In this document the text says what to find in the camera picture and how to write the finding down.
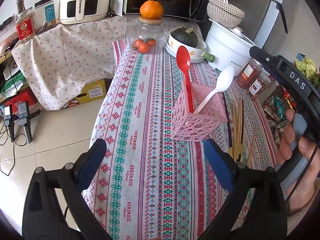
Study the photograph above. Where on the blue label clear container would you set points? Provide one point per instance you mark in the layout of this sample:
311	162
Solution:
44	14

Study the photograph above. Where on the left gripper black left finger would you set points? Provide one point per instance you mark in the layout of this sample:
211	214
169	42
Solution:
43	217

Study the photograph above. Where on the white electric cooking pot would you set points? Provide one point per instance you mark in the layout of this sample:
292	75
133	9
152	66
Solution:
229	46

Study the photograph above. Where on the patterned striped tablecloth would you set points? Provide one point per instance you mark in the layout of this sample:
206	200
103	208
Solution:
149	185

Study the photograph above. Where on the dried fruit slices jar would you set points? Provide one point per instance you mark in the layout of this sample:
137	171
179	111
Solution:
258	85

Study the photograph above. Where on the black chopstick gold band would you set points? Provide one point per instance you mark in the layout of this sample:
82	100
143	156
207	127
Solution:
228	126

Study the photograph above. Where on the yellow cardboard box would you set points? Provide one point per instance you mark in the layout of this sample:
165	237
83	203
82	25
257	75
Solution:
90	92

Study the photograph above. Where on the red plastic spoon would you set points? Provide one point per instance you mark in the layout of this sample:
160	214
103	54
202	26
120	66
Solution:
183	62

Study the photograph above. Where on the grey stand device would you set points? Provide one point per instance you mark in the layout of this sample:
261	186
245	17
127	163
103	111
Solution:
23	119

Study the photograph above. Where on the dark green pumpkin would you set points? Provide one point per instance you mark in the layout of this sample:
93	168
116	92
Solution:
185	36

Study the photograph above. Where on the person's right hand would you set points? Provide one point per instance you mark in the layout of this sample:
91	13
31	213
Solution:
306	188

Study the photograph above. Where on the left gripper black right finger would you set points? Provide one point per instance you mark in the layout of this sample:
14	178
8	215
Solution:
266	217

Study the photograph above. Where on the red label glass jar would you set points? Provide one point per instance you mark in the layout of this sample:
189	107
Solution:
25	25

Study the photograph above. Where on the white plastic spoon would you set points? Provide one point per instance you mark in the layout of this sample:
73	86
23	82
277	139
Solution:
223	82

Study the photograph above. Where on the pink perforated utensil holder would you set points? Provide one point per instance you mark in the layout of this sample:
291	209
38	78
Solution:
187	126

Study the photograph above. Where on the bamboo chopstick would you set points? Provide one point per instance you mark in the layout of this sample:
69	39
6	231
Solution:
235	123
237	127

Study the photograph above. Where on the orange tangerine on jar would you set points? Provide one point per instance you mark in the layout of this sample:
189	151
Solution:
152	9

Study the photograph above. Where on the glass jar with wooden lid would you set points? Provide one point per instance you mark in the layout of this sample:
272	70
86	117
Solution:
146	36

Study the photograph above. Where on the white bowl with green handle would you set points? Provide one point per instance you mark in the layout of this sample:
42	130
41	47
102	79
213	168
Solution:
197	54

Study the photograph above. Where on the silver refrigerator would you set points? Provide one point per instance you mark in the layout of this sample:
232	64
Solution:
273	10

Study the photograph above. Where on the woven lidded basket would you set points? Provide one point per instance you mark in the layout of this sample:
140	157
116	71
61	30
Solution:
225	13

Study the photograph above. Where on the goji berry plastic jar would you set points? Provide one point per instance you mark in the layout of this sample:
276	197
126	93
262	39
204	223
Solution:
249	74

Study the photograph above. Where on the forearm in cream sleeve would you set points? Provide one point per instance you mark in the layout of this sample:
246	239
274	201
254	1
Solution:
294	220

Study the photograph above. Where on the white air fryer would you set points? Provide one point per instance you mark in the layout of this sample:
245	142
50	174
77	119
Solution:
81	11

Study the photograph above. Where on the white floral cloth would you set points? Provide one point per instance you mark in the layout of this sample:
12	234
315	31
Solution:
58	63

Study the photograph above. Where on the disposable chopsticks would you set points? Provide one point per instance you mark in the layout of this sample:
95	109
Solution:
251	148

